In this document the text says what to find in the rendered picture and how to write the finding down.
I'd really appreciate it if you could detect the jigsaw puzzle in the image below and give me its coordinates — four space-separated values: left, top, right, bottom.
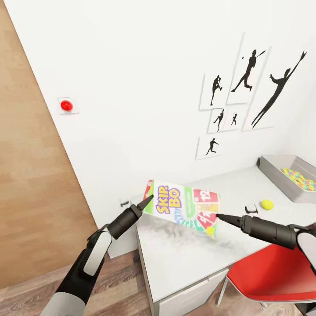
282 168 304 180
293 178 316 191

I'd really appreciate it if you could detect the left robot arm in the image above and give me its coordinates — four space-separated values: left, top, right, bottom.
40 194 154 316

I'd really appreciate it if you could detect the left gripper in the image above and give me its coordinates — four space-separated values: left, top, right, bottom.
116 194 154 232

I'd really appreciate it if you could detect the tennis ball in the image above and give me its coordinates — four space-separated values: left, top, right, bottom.
261 199 274 210

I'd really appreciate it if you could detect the board game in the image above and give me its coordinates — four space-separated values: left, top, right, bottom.
143 179 220 236

